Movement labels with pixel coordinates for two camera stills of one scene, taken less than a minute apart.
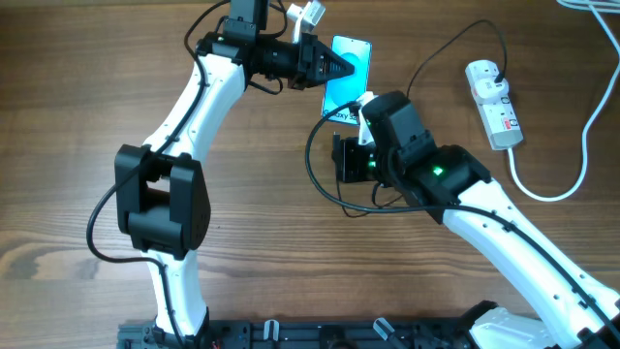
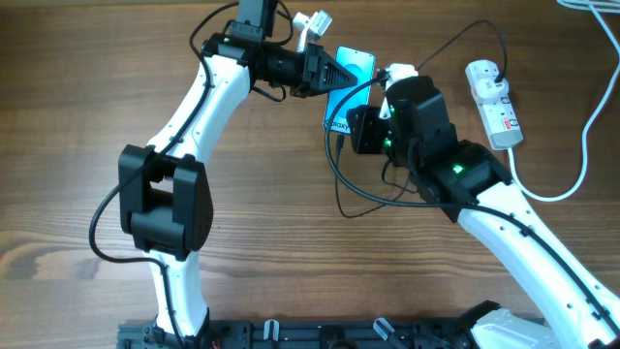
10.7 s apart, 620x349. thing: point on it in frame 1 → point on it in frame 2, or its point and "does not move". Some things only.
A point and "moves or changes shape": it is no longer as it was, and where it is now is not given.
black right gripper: (348, 160) → (362, 134)
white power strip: (499, 118) does not move
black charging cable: (408, 92) does not move
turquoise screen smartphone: (352, 86) moves or changes shape
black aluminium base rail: (313, 333) does not move
